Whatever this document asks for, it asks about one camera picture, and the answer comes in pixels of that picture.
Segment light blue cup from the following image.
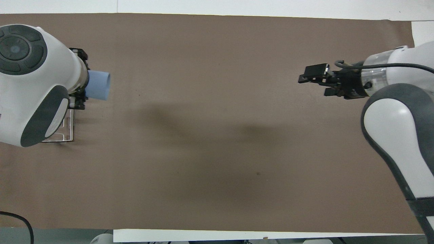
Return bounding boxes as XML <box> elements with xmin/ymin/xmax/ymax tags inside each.
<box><xmin>85</xmin><ymin>70</ymin><xmax>111</xmax><ymax>101</ymax></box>

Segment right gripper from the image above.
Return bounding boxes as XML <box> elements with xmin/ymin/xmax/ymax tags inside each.
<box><xmin>298</xmin><ymin>63</ymin><xmax>370</xmax><ymax>100</ymax></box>

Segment clear acrylic cup holder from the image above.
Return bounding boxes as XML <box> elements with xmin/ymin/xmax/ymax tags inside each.
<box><xmin>42</xmin><ymin>106</ymin><xmax>75</xmax><ymax>143</ymax></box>

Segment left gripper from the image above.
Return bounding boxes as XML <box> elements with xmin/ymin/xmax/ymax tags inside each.
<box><xmin>69</xmin><ymin>47</ymin><xmax>90</xmax><ymax>110</ymax></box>

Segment black cable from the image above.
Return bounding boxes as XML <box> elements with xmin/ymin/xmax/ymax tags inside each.
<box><xmin>334</xmin><ymin>60</ymin><xmax>434</xmax><ymax>74</ymax></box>
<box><xmin>0</xmin><ymin>210</ymin><xmax>35</xmax><ymax>244</ymax></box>

